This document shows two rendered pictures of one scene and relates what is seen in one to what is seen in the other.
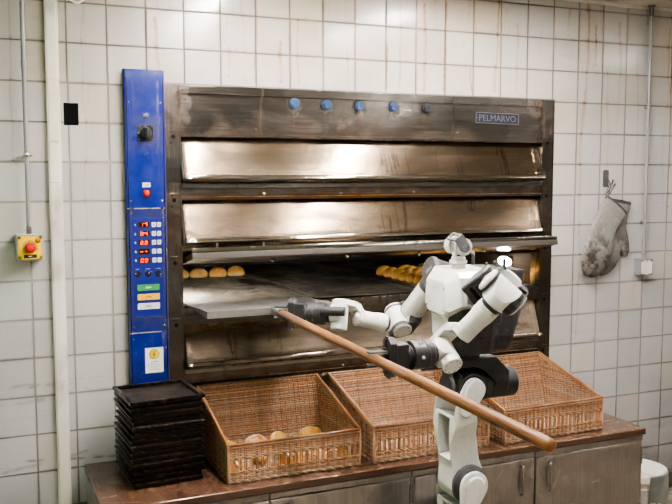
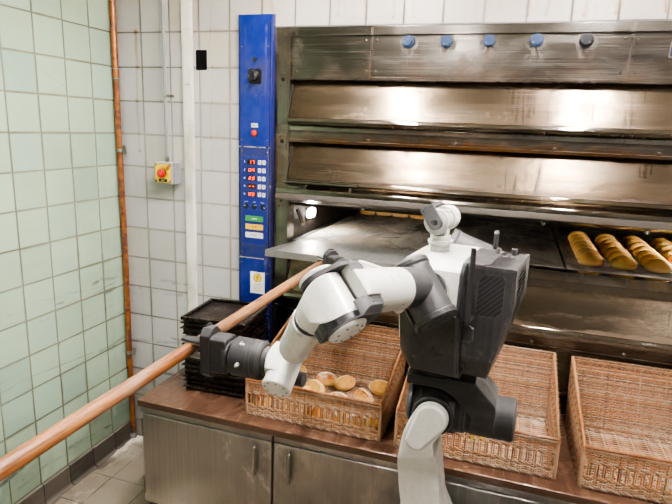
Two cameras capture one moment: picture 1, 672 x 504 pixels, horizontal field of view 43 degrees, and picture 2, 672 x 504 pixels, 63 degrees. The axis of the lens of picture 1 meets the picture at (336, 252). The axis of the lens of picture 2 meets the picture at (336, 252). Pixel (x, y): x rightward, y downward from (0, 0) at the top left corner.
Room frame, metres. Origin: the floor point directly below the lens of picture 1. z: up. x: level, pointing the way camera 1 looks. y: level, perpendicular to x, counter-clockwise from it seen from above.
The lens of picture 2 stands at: (1.81, -1.14, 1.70)
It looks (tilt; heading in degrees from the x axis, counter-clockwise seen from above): 13 degrees down; 41
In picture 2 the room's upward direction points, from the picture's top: 2 degrees clockwise
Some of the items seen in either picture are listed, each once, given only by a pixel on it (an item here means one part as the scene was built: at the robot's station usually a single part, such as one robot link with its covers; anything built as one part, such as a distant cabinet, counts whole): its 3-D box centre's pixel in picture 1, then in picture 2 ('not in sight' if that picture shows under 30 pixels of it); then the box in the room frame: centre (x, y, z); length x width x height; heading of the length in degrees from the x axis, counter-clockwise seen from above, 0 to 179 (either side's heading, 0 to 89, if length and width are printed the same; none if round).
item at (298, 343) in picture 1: (376, 330); (486, 301); (3.86, -0.19, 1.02); 1.79 x 0.11 x 0.19; 113
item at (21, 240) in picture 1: (29, 246); (167, 172); (3.23, 1.17, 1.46); 0.10 x 0.07 x 0.10; 113
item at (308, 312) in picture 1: (304, 313); (338, 268); (3.27, 0.12, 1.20); 0.12 x 0.10 x 0.13; 78
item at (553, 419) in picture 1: (522, 394); (658, 428); (3.87, -0.87, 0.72); 0.56 x 0.49 x 0.28; 115
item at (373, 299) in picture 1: (374, 299); (490, 267); (3.89, -0.18, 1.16); 1.80 x 0.06 x 0.04; 113
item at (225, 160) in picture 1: (377, 160); (506, 107); (3.86, -0.19, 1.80); 1.79 x 0.11 x 0.19; 113
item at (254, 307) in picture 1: (261, 304); (343, 250); (3.52, 0.31, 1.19); 0.55 x 0.36 x 0.03; 112
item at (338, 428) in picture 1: (276, 424); (331, 369); (3.39, 0.24, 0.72); 0.56 x 0.49 x 0.28; 113
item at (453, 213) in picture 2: (457, 248); (442, 223); (3.02, -0.44, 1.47); 0.10 x 0.07 x 0.09; 15
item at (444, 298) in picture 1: (473, 304); (458, 303); (3.03, -0.50, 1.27); 0.34 x 0.30 x 0.36; 15
